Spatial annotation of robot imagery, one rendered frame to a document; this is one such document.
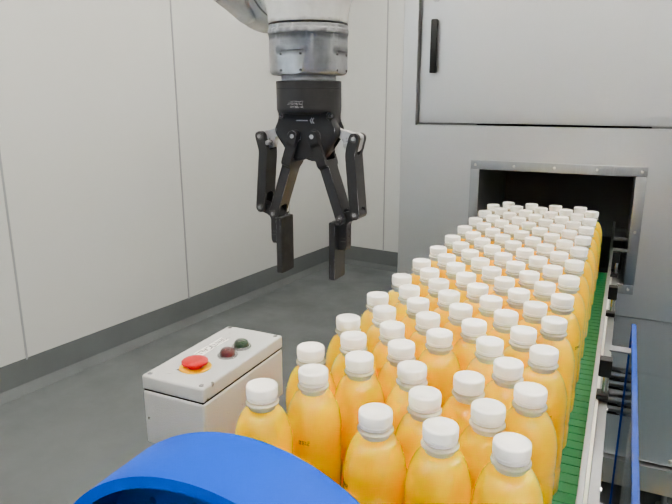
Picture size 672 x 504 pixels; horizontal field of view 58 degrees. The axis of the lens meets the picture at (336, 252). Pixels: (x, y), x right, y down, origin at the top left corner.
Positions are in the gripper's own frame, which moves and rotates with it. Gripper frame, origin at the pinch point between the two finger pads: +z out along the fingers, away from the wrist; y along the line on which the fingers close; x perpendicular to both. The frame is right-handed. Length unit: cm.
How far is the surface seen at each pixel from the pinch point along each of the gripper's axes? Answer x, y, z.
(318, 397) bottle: -1.3, 1.6, 18.9
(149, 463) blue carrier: -38.0, 7.8, 4.8
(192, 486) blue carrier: -39.6, 12.6, 4.1
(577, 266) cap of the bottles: 69, 27, 16
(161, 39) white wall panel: 238, -222, -52
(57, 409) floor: 119, -200, 127
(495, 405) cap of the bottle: 0.3, 23.4, 15.8
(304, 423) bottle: -3.4, 0.7, 21.7
